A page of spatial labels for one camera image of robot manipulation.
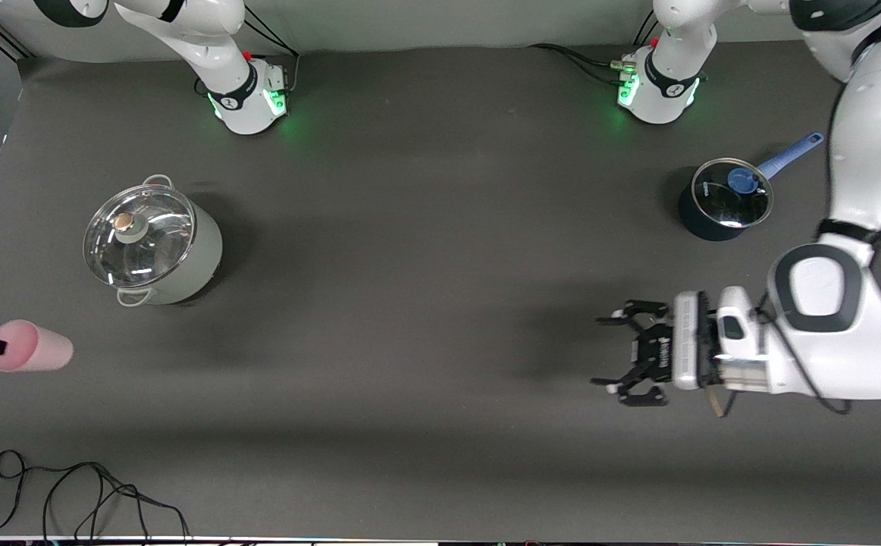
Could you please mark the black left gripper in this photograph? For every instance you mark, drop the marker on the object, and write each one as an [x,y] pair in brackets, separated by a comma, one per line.
[652,350]

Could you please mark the pink plastic cup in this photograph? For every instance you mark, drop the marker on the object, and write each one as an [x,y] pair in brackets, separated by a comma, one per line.
[39,349]

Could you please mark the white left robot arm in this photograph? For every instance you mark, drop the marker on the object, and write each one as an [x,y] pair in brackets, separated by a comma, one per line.
[865,152]

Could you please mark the white left gripper mounting block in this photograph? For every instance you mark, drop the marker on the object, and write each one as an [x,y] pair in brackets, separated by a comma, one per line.
[692,341]

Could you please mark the dark blue saucepan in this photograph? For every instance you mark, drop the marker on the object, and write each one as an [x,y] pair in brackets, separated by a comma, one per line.
[694,224]

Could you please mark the glass lid with blue knob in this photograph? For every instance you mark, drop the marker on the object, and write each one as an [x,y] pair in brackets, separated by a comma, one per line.
[721,205]

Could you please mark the glass lid with tan knob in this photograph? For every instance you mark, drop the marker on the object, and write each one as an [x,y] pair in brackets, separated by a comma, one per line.
[156,254]

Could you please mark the dark grey table mat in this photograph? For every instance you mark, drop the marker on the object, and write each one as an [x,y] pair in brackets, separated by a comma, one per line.
[440,303]

